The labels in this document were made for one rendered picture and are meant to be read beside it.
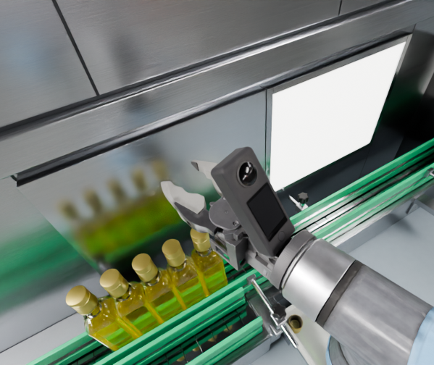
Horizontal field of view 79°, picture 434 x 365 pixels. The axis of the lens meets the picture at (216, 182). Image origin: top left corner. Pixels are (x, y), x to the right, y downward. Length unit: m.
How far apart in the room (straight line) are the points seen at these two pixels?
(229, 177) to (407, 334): 0.19
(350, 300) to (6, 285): 0.65
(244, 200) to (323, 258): 0.09
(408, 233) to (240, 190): 0.91
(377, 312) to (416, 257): 0.80
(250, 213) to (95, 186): 0.33
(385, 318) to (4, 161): 0.50
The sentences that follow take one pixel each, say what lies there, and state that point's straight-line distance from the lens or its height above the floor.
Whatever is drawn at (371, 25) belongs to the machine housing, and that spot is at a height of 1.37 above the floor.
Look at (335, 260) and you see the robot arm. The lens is 0.28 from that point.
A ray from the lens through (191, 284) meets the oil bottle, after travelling 0.59.
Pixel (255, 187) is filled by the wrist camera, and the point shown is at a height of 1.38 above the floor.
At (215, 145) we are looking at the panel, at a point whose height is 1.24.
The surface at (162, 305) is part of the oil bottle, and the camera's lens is 0.61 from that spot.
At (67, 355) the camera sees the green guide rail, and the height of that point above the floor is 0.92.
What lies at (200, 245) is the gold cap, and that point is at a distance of 0.52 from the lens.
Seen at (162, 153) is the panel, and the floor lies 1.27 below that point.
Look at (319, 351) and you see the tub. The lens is 0.84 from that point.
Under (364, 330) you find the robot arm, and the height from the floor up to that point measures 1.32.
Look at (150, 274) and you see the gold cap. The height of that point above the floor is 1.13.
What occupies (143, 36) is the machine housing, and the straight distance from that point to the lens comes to 0.47.
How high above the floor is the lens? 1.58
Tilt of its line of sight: 45 degrees down
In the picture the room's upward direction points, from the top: 10 degrees counter-clockwise
